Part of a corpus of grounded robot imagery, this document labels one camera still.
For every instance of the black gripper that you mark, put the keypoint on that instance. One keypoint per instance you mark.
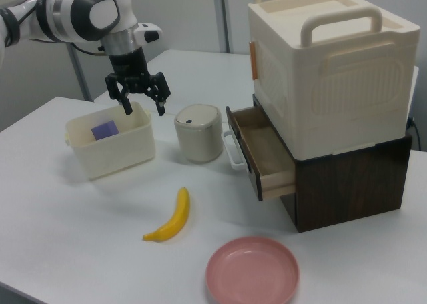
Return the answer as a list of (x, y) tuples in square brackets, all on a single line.
[(128, 65)]

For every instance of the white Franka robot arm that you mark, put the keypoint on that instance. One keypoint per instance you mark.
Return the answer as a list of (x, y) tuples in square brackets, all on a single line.
[(66, 14)]

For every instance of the copper storage box clasp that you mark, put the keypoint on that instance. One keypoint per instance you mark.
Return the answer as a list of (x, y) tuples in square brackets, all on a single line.
[(253, 60)]

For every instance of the cream plastic storage box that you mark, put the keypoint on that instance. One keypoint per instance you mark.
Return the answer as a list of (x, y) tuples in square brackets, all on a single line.
[(350, 94)]

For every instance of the purple foam cube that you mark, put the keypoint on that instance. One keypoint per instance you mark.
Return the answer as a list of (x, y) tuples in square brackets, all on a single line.
[(105, 130)]

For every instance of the cream lidded trash can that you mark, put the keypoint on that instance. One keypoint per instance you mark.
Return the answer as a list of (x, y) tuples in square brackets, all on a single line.
[(200, 140)]

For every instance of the yellow banana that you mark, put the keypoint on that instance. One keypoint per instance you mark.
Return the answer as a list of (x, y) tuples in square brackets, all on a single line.
[(177, 217)]

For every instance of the open wooden drawer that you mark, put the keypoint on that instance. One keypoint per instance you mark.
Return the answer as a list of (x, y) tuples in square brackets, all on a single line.
[(267, 157)]

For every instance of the pink plastic plate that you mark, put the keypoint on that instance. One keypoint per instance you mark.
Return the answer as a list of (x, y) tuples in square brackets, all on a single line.
[(250, 270)]

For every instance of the dark brown wooden cabinet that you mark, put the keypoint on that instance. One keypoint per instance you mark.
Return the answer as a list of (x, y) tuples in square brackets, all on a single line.
[(350, 190)]

